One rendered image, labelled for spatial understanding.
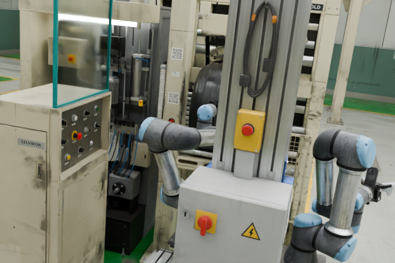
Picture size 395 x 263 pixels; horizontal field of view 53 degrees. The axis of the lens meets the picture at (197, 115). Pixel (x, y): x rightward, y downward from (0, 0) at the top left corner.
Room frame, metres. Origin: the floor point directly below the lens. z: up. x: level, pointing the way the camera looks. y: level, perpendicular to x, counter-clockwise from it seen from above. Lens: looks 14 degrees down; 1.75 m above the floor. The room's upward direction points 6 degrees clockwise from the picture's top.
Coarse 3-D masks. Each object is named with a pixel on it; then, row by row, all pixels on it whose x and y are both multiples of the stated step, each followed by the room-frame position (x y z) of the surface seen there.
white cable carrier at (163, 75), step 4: (164, 64) 2.63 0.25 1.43; (160, 68) 2.59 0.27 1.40; (160, 72) 2.59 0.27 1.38; (164, 72) 2.59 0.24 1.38; (160, 76) 2.59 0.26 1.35; (164, 76) 2.61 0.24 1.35; (160, 80) 2.59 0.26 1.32; (164, 80) 2.59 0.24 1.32; (160, 84) 2.59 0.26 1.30; (164, 84) 2.63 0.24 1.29; (160, 88) 2.62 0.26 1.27; (164, 88) 2.63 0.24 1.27; (160, 92) 2.59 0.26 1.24; (164, 92) 2.60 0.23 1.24; (160, 96) 2.59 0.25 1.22; (164, 96) 2.60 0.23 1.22; (160, 100) 2.59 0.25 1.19; (160, 104) 2.59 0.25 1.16; (160, 108) 2.59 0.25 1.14; (160, 112) 2.59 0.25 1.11; (160, 116) 2.59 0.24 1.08
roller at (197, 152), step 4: (180, 152) 2.47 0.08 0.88; (184, 152) 2.46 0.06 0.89; (188, 152) 2.45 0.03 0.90; (192, 152) 2.44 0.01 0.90; (196, 152) 2.44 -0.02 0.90; (200, 152) 2.43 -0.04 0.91; (204, 152) 2.43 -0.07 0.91; (208, 152) 2.43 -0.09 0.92; (212, 152) 2.43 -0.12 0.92; (204, 156) 2.43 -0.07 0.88; (208, 156) 2.42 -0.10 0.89
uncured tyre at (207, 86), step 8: (208, 64) 2.57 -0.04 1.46; (216, 64) 2.56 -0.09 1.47; (200, 72) 2.48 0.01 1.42; (208, 72) 2.44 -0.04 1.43; (216, 72) 2.44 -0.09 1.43; (200, 80) 2.40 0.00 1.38; (208, 80) 2.39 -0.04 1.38; (216, 80) 2.38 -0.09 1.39; (200, 88) 2.36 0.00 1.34; (208, 88) 2.35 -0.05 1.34; (216, 88) 2.35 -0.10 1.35; (192, 96) 2.38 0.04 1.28; (200, 96) 2.33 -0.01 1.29; (208, 96) 2.33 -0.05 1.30; (216, 96) 2.32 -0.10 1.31; (192, 104) 2.35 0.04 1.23; (200, 104) 2.32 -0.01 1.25; (192, 112) 2.34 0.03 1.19; (192, 120) 2.33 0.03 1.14
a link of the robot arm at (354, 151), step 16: (336, 144) 1.51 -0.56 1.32; (352, 144) 1.47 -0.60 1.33; (368, 144) 1.45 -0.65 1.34; (352, 160) 1.46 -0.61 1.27; (368, 160) 1.45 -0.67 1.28; (352, 176) 1.47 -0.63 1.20; (336, 192) 1.51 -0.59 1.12; (352, 192) 1.47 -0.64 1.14; (336, 208) 1.49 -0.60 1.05; (352, 208) 1.48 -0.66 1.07; (336, 224) 1.48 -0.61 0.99; (320, 240) 1.50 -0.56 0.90; (336, 240) 1.46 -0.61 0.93; (352, 240) 1.46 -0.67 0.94; (336, 256) 1.45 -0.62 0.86
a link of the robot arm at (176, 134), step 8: (168, 128) 1.57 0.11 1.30; (176, 128) 1.57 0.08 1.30; (184, 128) 1.59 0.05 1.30; (192, 128) 1.63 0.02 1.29; (168, 136) 1.55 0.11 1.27; (176, 136) 1.55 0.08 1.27; (184, 136) 1.56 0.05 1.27; (192, 136) 1.58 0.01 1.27; (200, 136) 1.62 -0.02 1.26; (208, 136) 1.70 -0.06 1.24; (168, 144) 1.55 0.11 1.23; (176, 144) 1.55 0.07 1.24; (184, 144) 1.56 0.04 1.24; (192, 144) 1.58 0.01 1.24; (200, 144) 1.65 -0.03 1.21; (208, 144) 1.72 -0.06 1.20
